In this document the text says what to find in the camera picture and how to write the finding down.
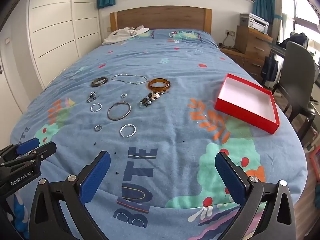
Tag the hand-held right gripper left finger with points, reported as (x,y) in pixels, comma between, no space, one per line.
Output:
(96,177)

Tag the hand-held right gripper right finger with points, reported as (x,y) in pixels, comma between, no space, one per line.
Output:
(231,180)

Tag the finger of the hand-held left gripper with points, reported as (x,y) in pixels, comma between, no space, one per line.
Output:
(27,146)
(43,151)

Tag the twisted silver bangle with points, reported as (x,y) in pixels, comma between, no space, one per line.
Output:
(121,132)

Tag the thin metal bangle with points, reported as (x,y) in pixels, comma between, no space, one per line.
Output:
(108,112)

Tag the red shallow cardboard box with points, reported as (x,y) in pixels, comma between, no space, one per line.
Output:
(245,97)

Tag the silver hair clip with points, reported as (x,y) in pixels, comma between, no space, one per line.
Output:
(92,97)

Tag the dark mottled bangle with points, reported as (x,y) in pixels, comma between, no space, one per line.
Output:
(92,83)

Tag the amber bangle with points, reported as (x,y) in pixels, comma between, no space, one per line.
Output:
(160,89)

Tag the blue hanging bag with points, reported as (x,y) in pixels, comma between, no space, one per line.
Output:
(270,67)

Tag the white wardrobe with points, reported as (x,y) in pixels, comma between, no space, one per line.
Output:
(55,30)

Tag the low wooden nightstand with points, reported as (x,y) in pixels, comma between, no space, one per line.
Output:
(232,52)

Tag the blue printed blanket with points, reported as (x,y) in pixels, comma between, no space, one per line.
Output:
(175,62)

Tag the grey chair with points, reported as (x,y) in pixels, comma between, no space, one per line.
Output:
(297,67)

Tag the wooden chest of drawers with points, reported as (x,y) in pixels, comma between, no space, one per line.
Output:
(252,47)

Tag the white garment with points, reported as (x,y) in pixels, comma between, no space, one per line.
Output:
(120,36)

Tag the glass desk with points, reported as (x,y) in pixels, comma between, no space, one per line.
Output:
(277,48)

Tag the dark bag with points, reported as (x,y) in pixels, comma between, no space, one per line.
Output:
(296,40)

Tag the white printer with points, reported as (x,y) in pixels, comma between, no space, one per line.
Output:
(255,23)

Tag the wooden headboard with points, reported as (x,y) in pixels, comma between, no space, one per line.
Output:
(162,17)

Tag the window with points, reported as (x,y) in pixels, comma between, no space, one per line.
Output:
(302,10)

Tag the pink metal frame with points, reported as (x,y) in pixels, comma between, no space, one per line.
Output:
(315,160)

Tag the wall socket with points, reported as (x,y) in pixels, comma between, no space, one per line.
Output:
(230,32)

